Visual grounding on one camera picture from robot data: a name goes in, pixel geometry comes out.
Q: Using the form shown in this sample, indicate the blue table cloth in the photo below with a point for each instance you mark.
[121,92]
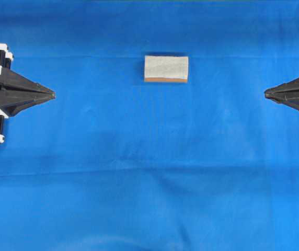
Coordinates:
[117,163]

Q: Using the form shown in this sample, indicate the brown sponge with white pad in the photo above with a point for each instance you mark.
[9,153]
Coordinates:
[166,69]

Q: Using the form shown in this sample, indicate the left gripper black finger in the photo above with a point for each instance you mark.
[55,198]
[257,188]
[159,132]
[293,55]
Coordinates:
[12,102]
[12,80]

